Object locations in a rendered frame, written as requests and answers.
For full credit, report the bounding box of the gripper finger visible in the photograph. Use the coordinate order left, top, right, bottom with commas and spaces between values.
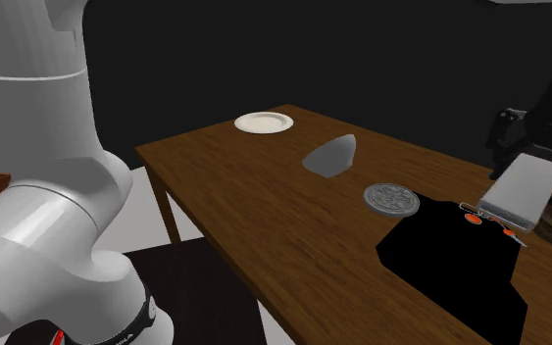
484, 107, 529, 181

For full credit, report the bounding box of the grey flat box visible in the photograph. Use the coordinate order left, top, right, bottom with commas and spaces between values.
476, 152, 552, 234

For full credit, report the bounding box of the metal tool with orange spots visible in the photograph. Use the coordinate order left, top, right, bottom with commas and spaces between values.
458, 201, 529, 249

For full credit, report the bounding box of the grey embossed round disc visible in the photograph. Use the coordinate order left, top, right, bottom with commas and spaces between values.
363, 182, 422, 219

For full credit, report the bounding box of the grey cone shaped thing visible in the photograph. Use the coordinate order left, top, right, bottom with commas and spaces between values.
301, 133, 358, 180

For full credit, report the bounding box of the white round plate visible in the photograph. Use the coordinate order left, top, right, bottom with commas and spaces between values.
233, 111, 295, 135

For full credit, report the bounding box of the brown wooden table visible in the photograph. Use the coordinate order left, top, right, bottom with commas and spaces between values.
133, 103, 552, 345

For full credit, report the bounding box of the dark robot stand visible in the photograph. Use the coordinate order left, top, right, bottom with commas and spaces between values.
15, 237, 264, 345

